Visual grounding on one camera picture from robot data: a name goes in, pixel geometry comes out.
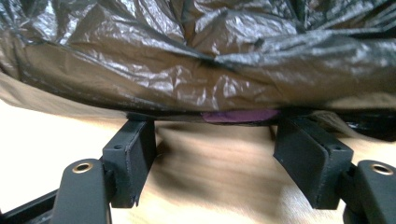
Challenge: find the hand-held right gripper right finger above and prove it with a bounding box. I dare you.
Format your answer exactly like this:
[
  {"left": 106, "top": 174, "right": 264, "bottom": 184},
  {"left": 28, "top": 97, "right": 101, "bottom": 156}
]
[{"left": 273, "top": 116, "right": 355, "bottom": 210}]

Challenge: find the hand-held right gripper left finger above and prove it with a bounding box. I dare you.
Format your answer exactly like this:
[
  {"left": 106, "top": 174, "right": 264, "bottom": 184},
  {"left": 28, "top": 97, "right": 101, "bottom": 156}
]
[{"left": 102, "top": 114, "right": 158, "bottom": 209}]

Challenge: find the black bag-lined bin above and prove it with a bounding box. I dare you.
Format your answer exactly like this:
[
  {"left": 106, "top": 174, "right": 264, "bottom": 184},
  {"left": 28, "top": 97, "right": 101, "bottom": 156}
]
[{"left": 0, "top": 0, "right": 396, "bottom": 143}]

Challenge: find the purple flat piece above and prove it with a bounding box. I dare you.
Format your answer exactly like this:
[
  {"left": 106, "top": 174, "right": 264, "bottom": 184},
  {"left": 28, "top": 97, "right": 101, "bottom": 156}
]
[{"left": 201, "top": 109, "right": 280, "bottom": 124}]

